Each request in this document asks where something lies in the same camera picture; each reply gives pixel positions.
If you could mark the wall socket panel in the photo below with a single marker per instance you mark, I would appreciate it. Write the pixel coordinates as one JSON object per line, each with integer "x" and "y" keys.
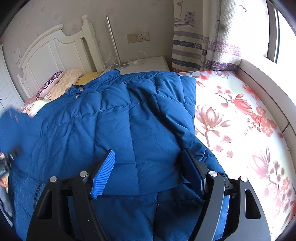
{"x": 138, "y": 37}

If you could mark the white bedside table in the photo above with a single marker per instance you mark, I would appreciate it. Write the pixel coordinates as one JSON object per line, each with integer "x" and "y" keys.
{"x": 150, "y": 64}

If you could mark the white charger with cable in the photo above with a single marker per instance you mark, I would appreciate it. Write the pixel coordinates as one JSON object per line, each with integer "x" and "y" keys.
{"x": 141, "y": 56}

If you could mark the floral quilt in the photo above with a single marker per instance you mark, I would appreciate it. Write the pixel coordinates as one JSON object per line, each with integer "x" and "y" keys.
{"x": 247, "y": 139}

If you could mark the white wardrobe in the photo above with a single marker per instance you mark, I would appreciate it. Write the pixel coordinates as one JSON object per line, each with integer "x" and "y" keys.
{"x": 9, "y": 95}

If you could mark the white wooden headboard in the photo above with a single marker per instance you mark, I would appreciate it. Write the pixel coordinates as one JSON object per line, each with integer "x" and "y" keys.
{"x": 54, "y": 51}

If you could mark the striped cartoon curtain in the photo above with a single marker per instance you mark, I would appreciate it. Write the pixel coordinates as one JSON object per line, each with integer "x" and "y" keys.
{"x": 217, "y": 35}

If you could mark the colourful patterned pillow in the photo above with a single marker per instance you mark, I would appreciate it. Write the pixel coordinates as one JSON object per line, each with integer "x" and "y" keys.
{"x": 49, "y": 84}

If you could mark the silver desk lamp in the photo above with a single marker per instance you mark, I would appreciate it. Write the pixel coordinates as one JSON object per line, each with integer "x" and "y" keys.
{"x": 118, "y": 64}

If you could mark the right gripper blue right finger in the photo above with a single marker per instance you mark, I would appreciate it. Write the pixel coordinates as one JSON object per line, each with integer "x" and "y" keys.
{"x": 245, "y": 218}

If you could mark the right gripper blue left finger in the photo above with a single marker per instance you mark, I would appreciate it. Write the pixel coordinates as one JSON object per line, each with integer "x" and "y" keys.
{"x": 64, "y": 200}

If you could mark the peach checkered pillow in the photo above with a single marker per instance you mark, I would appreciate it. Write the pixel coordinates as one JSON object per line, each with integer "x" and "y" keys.
{"x": 69, "y": 78}

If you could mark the blue puffer jacket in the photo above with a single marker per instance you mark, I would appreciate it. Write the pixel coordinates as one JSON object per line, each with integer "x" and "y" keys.
{"x": 147, "y": 119}

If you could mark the dark window frame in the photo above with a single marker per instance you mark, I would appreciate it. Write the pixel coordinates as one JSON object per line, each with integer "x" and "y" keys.
{"x": 281, "y": 45}

